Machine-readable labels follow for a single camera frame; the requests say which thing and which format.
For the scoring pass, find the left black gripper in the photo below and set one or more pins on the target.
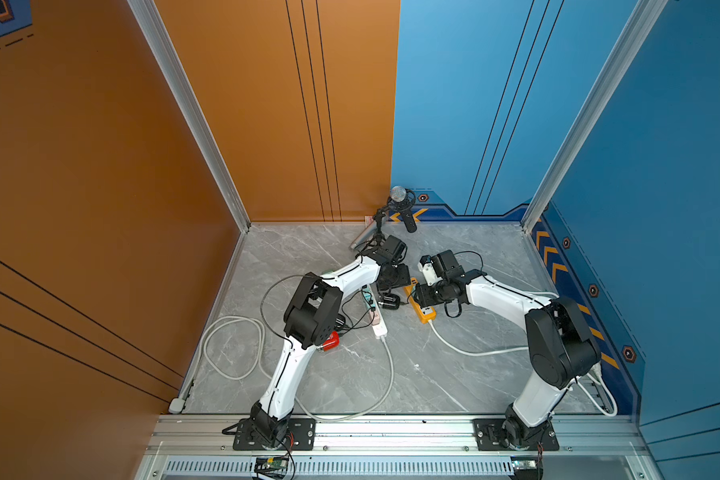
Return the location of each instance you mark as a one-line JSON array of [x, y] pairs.
[[404, 278]]

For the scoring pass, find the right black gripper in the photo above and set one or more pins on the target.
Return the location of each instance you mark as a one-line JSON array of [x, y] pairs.
[[421, 295]]

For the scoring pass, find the yellow power strip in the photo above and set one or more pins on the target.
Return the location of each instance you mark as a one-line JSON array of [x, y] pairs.
[[424, 313]]

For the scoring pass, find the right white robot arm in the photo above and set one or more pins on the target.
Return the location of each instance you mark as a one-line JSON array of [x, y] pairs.
[[560, 344]]

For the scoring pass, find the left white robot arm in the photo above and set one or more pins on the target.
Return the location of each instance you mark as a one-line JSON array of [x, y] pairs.
[[309, 321]]

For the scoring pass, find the teal charger lower white strip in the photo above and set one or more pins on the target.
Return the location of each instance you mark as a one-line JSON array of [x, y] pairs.
[[368, 297]]

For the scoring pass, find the black tripod stand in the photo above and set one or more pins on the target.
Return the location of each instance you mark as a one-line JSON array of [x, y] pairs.
[[378, 219]]

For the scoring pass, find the pink charger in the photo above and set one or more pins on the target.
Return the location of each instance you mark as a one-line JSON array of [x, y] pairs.
[[375, 317]]

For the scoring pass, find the white power strip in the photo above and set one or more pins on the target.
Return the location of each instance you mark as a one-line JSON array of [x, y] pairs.
[[380, 331]]

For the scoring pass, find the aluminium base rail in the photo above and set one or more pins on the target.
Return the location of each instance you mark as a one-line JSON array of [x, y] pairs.
[[416, 446]]

